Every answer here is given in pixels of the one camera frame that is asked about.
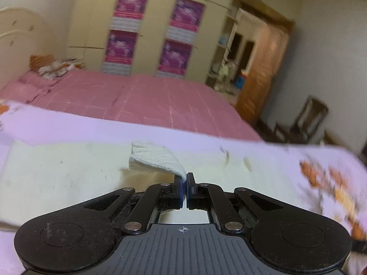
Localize cream knitted sweater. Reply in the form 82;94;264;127
1;140;302;231

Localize pink bed cover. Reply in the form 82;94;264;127
1;70;261;142

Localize open corner shelf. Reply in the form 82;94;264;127
206;6;243;93

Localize brown wooden door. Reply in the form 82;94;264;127
234;21;295;127

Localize lilac floral bed sheet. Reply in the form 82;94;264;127
1;101;366;274

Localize dark wooden chair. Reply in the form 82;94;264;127
256;96;329;145

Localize lower right pink poster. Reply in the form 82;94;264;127
156;39;192;79

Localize pink poster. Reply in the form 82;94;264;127
110;0;148;33
156;39;192;79
101;30;137;76
165;0;205;45

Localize lower left pink poster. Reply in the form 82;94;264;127
101;30;137;76

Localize orange patterned pillow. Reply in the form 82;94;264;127
29;55;86;80

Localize upper right pink poster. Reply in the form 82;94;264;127
165;0;205;45

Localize upper left pink poster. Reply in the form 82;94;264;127
110;0;148;33

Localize cream wardrobe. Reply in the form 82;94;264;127
67;0;232;83

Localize cream curved headboard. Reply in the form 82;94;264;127
0;7;60;87

